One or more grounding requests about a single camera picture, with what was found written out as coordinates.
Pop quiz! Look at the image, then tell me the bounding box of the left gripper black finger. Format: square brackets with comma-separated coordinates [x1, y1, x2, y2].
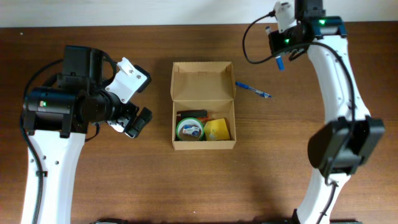
[134, 65, 152, 93]
[124, 107, 152, 138]

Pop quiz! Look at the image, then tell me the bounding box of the blue white marker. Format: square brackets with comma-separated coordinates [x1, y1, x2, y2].
[265, 26, 285, 71]

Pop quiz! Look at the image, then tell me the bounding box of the green tape roll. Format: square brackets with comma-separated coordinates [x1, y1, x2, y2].
[176, 118, 204, 141]

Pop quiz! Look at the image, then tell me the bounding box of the blue white staples box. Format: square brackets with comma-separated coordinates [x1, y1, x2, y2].
[182, 124, 201, 138]

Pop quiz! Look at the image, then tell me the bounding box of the blue ballpoint pen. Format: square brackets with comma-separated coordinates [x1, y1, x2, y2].
[235, 82, 272, 98]

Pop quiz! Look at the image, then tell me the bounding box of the red grey stapler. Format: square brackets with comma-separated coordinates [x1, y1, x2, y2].
[176, 110, 209, 123]

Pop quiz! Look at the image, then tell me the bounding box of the brown cardboard box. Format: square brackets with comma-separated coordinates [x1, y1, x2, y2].
[170, 62, 236, 151]

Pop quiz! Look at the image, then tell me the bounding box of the yellow sticky note pad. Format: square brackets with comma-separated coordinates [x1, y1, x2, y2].
[204, 118, 231, 141]

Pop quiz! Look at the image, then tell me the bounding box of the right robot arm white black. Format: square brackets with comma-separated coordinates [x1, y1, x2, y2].
[268, 1, 385, 223]

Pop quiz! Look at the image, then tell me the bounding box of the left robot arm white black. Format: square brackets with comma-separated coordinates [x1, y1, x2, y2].
[20, 45, 152, 223]

